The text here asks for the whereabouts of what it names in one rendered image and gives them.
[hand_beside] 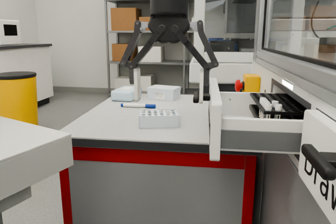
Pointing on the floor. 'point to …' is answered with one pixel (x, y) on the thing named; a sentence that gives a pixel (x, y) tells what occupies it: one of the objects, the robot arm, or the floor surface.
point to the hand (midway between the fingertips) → (168, 96)
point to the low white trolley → (153, 170)
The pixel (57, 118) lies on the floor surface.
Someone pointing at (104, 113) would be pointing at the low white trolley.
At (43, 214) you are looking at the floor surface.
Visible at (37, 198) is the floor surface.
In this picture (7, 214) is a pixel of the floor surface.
